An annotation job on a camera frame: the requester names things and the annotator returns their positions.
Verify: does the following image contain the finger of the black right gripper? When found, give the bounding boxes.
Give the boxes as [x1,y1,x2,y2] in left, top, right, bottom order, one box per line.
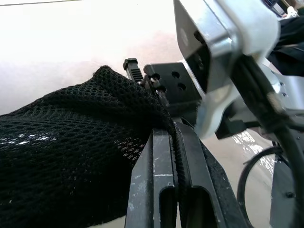
[123,57,145,85]

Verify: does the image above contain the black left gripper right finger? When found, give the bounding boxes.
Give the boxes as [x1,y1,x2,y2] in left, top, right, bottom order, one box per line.
[174,121,250,228]

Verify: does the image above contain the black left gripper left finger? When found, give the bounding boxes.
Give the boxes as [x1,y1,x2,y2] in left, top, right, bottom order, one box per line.
[127,128,179,228]

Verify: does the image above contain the black mesh drawstring pouch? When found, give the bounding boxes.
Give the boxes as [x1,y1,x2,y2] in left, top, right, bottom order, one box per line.
[0,65,175,228]

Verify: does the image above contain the thin black cable loop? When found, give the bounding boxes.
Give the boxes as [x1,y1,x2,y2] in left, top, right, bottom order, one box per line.
[237,146,289,225]

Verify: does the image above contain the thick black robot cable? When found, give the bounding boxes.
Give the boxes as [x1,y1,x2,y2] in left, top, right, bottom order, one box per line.
[231,56,304,228]

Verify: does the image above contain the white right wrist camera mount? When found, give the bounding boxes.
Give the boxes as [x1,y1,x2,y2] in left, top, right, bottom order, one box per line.
[172,0,281,141]

